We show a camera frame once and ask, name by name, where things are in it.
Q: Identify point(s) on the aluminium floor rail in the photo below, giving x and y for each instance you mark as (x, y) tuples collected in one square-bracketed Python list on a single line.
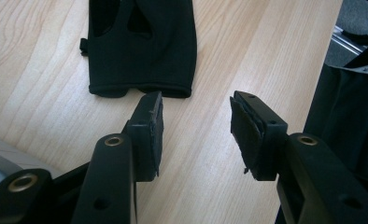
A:
[(348, 40)]

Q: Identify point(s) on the black curtain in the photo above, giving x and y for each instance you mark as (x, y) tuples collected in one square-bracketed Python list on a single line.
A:
[(350, 118)]

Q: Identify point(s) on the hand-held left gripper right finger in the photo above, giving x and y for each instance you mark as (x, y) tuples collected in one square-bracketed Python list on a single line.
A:
[(260, 137)]

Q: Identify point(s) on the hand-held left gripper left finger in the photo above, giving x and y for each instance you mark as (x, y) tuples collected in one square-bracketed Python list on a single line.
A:
[(146, 137)]

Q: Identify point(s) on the grey metal tray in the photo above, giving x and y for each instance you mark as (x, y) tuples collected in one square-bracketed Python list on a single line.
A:
[(7, 158)]

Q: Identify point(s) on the black glove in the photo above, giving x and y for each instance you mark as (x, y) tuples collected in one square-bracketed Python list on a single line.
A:
[(148, 53)]

